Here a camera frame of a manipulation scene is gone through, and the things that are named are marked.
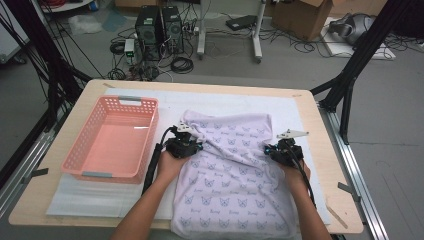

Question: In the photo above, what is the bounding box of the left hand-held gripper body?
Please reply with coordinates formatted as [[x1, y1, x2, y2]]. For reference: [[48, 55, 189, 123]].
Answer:
[[164, 121, 198, 160]]

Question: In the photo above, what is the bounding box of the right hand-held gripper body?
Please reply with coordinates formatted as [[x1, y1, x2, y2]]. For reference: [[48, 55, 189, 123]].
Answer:
[[270, 128, 310, 168]]

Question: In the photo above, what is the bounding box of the lilac printed towel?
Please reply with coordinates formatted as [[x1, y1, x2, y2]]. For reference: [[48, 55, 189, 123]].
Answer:
[[170, 109, 299, 240]]

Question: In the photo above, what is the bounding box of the pink plastic basket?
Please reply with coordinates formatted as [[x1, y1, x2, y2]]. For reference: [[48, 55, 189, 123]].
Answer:
[[60, 94, 160, 184]]

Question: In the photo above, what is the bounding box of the person's left hand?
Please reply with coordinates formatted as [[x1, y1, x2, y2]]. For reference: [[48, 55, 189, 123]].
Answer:
[[155, 150, 192, 183]]

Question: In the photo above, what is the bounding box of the person's right hand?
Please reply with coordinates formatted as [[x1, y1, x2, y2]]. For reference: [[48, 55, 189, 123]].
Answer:
[[282, 159, 312, 192]]

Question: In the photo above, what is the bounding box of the white grid mat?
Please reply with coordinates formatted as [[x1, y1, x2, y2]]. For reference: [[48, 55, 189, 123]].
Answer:
[[45, 87, 331, 225]]

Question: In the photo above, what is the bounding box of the thin wooden stick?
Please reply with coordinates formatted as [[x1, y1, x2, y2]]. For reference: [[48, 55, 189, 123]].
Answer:
[[326, 204, 349, 230]]

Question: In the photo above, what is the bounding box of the white metal stand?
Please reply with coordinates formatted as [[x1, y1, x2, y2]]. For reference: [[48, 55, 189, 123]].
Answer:
[[196, 0, 268, 64]]

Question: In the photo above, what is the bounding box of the small white power box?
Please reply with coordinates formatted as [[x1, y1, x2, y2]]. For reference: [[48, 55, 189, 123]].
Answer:
[[123, 38, 136, 58]]

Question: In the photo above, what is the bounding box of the black computer tower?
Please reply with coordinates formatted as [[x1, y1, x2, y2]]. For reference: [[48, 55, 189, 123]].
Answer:
[[134, 5, 164, 62], [162, 5, 185, 54]]

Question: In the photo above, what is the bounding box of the black flat device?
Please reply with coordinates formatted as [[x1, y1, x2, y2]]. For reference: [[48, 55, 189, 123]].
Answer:
[[225, 14, 258, 32]]

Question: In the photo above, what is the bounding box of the brown cardboard box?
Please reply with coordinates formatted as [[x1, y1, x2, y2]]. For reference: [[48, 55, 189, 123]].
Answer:
[[329, 0, 389, 18], [271, 0, 334, 42], [114, 0, 161, 8]]

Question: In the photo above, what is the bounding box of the white floor board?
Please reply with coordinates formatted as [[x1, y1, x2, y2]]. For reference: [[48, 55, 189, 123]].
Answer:
[[321, 16, 397, 61]]

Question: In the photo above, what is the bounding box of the grey rounded device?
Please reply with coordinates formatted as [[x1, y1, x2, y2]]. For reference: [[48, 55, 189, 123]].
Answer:
[[328, 13, 377, 46]]

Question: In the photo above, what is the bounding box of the blue-grey floor sheet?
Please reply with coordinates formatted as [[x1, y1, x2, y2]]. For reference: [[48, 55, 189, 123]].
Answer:
[[101, 11, 128, 33]]

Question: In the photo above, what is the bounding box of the crumpled clear plastic bag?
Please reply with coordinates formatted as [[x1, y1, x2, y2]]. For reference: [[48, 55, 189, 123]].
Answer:
[[68, 13, 104, 36]]

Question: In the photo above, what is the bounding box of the round white table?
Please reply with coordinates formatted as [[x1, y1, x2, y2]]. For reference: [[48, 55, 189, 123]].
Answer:
[[39, 0, 98, 14]]

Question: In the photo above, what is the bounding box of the white cabinet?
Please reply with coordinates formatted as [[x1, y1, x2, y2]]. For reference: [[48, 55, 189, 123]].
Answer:
[[0, 9, 31, 64]]

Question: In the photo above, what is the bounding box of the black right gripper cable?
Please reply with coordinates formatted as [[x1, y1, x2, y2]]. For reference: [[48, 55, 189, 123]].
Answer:
[[285, 141, 318, 208]]

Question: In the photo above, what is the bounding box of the grey metal bracket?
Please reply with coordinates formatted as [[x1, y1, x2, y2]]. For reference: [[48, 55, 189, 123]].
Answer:
[[21, 168, 50, 185], [337, 181, 362, 203]]

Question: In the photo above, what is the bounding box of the coiled black cable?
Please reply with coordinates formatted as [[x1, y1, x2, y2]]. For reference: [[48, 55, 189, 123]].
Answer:
[[108, 67, 128, 81], [109, 40, 126, 56], [170, 56, 195, 75]]

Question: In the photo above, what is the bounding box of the aluminium rail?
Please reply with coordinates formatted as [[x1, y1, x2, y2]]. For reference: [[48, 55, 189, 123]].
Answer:
[[0, 109, 68, 218], [318, 101, 390, 240]]

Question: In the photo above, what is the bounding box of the black metal frame stand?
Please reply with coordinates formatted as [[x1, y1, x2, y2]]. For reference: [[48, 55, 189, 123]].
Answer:
[[309, 0, 424, 146], [0, 0, 94, 133]]

